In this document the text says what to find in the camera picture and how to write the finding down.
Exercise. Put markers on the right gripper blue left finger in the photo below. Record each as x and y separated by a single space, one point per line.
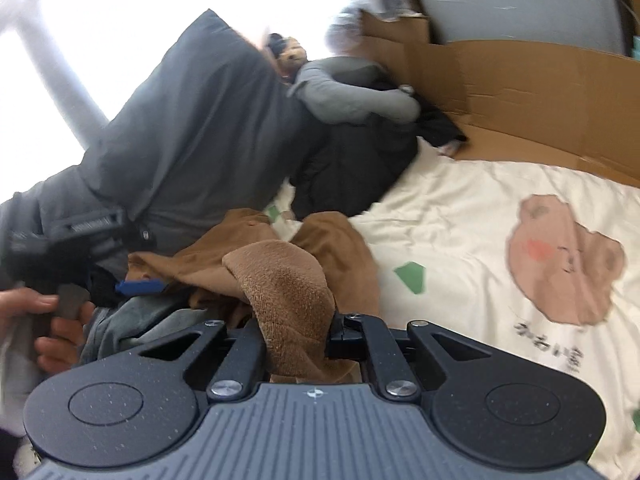
214 361

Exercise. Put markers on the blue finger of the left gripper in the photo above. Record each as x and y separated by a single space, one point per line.
141 287

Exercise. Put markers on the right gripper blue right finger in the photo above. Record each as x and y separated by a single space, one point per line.
401 365

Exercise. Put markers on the brown printed t-shirt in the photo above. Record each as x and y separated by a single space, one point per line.
292 287

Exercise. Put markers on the black clothes pile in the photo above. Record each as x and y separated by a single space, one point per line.
355 165

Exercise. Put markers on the person's left hand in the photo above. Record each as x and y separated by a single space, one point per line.
57 349

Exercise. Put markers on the grey garment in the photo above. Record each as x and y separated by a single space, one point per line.
139 320

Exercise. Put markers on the cream bear print duvet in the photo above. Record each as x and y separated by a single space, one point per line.
439 238

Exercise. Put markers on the dark grey pillow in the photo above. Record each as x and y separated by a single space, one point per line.
212 129

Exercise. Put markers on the grey neck pillow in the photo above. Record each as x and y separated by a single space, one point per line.
336 90

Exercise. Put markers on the small brown plush toy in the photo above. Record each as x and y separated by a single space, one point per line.
288 54

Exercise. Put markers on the brown cardboard sheet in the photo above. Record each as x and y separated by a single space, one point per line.
519 100

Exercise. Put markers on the grey cabinet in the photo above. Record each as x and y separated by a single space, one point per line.
593 24

